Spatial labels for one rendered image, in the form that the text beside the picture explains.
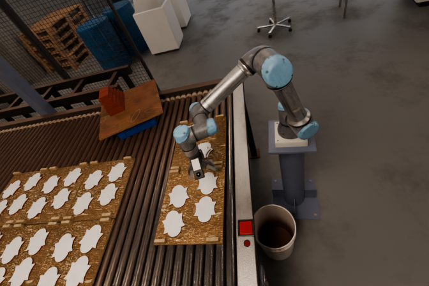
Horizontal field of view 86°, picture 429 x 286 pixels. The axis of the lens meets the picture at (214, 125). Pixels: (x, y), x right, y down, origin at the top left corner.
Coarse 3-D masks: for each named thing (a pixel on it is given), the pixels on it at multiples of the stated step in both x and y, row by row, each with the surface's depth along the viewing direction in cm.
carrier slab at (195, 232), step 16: (176, 176) 139; (224, 176) 130; (192, 192) 128; (224, 192) 124; (176, 208) 124; (192, 208) 122; (160, 224) 120; (192, 224) 116; (208, 224) 114; (176, 240) 113; (192, 240) 111
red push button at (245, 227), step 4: (240, 224) 110; (244, 224) 110; (248, 224) 109; (240, 228) 109; (244, 228) 109; (248, 228) 108; (240, 232) 108; (244, 232) 107; (248, 232) 107; (252, 232) 106
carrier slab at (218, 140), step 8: (216, 120) 163; (224, 120) 161; (224, 128) 155; (216, 136) 152; (224, 136) 150; (176, 144) 157; (216, 144) 147; (224, 144) 146; (176, 152) 152; (216, 152) 143; (224, 152) 142; (176, 160) 147; (184, 160) 145; (216, 160) 139; (224, 160) 137; (184, 168) 141
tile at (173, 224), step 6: (168, 216) 121; (174, 216) 120; (180, 216) 119; (168, 222) 119; (174, 222) 118; (180, 222) 117; (168, 228) 117; (174, 228) 116; (180, 228) 115; (174, 234) 114
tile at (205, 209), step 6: (204, 198) 123; (210, 198) 122; (198, 204) 121; (204, 204) 120; (210, 204) 120; (198, 210) 119; (204, 210) 118; (210, 210) 117; (198, 216) 117; (204, 216) 116; (210, 216) 115; (204, 222) 114
